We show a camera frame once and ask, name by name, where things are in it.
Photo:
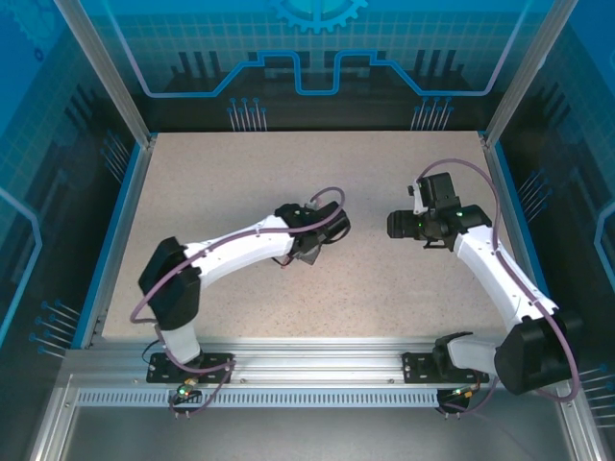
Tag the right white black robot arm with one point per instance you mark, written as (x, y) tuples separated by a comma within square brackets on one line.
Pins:
[(499, 274)]

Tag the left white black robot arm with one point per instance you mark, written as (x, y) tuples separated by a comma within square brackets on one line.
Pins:
[(240, 245)]

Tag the aluminium front beam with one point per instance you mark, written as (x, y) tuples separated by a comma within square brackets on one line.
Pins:
[(312, 360)]

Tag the yellow power connector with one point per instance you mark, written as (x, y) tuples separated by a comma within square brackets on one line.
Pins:
[(463, 393), (186, 390)]

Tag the grey metal bottom panel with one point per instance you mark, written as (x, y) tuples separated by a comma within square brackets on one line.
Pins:
[(312, 437)]

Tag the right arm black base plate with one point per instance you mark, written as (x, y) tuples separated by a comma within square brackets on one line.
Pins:
[(418, 369)]

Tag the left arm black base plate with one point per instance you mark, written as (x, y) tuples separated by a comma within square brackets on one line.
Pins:
[(216, 369)]

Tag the aluminium frame post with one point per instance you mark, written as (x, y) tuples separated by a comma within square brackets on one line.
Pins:
[(523, 72), (110, 81)]

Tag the aluminium lower frame rail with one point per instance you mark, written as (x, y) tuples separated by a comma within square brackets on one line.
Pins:
[(579, 422), (53, 427)]

